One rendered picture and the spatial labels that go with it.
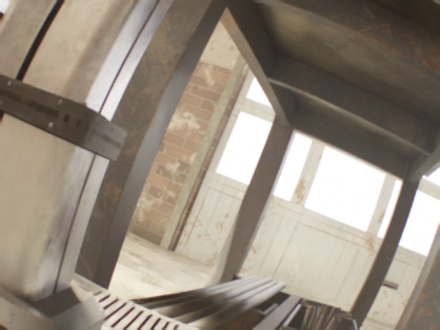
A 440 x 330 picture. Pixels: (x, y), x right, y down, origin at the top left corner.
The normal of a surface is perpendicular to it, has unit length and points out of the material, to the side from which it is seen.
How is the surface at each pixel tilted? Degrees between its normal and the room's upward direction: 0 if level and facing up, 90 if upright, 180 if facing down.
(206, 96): 90
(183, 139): 90
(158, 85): 90
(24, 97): 90
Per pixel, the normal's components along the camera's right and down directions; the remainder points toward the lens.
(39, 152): -0.04, -0.06
